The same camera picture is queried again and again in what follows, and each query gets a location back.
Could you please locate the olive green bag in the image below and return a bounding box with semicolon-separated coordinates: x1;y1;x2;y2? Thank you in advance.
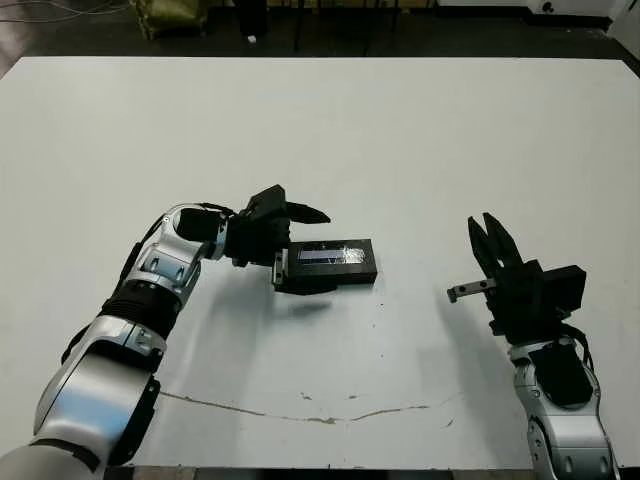
130;0;207;41

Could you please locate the black upright stand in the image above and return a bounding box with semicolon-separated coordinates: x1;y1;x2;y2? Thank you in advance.
238;0;269;39

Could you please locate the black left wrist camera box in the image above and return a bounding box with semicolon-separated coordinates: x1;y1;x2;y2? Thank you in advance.
247;184;289;214

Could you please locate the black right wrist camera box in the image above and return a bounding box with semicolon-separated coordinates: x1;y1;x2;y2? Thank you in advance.
542;265;587;315

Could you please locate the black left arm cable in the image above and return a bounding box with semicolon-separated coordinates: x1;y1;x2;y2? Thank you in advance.
60;201;237;365

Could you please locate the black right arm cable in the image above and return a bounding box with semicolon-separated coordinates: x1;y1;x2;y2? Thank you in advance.
563;319;597;375

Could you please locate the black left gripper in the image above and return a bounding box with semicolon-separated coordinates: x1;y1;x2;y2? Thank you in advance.
227;199;337;297

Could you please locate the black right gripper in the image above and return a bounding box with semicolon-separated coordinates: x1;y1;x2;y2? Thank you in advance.
446;211;572;347

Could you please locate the black box lid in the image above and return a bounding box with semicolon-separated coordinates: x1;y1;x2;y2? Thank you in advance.
287;238;380;288

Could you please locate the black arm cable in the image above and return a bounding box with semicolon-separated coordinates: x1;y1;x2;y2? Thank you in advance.
60;201;237;365
563;319;597;375

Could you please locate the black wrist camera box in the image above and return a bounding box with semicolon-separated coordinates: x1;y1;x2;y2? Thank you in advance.
542;265;587;315
247;184;289;214

